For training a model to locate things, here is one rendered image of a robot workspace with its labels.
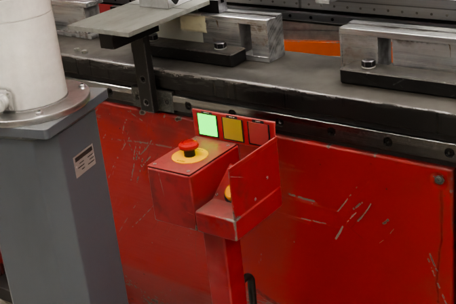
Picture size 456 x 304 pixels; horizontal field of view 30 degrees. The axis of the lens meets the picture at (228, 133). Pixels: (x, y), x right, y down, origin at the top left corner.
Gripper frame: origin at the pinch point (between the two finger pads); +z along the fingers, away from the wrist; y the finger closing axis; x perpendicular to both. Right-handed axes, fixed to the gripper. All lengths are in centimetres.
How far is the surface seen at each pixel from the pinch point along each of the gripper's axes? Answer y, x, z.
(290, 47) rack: 76, -80, 162
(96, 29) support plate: 1.6, 17.3, -11.5
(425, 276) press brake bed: -65, 39, 31
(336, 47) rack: 55, -84, 165
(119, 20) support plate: 1.2, 12.0, -7.1
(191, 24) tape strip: -3.5, 2.2, 8.8
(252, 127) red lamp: -33.7, 26.5, 3.7
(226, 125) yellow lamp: -27.4, 26.9, 4.2
